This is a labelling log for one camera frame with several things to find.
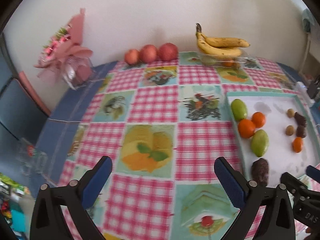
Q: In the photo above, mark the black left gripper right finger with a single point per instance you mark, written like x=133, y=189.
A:
x=277, y=221

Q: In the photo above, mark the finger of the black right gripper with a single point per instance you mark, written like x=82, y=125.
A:
x=293, y=185
x=312, y=172

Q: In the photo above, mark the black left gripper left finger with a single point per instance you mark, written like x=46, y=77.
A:
x=48, y=221

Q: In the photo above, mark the orange tangerine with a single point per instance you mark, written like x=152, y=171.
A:
x=297, y=144
x=259, y=119
x=246, y=128

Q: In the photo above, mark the dark brown wrinkled date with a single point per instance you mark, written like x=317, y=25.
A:
x=260, y=172

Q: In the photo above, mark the brown kiwi fruit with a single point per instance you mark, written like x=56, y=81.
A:
x=290, y=130

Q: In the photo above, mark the white tray teal rim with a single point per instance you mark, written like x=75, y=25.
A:
x=280, y=155

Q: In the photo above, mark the clear glass beer mug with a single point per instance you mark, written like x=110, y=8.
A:
x=31, y=159

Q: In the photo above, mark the green oval jujube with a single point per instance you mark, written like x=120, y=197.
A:
x=259, y=143

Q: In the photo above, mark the small tan longan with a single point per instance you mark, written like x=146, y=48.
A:
x=290, y=113

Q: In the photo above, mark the blue underlying tablecloth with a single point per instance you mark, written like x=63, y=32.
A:
x=58, y=132

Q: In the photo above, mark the black power adapter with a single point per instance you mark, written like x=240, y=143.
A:
x=313, y=89

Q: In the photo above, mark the white power strip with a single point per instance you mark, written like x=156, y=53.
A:
x=303, y=91

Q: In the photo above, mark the green round jujube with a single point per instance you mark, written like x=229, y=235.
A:
x=239, y=109

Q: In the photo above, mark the white shelf unit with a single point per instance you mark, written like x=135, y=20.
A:
x=309, y=67

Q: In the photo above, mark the pink checkered fruit tablecloth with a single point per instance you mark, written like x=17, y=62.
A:
x=163, y=125

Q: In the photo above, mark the clear plastic fruit container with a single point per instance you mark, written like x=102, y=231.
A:
x=234, y=62

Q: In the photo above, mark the yellow banana bunch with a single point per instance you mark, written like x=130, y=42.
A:
x=220, y=47

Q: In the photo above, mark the pink wrapped flower bouquet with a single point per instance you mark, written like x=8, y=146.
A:
x=64, y=57

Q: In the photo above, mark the left red apple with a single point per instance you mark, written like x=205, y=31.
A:
x=131, y=57

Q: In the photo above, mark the red apple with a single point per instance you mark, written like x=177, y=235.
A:
x=148, y=53
x=168, y=52
x=131, y=57

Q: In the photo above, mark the middle red apple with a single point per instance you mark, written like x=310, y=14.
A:
x=148, y=53

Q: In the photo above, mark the right red apple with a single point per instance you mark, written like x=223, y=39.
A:
x=168, y=52

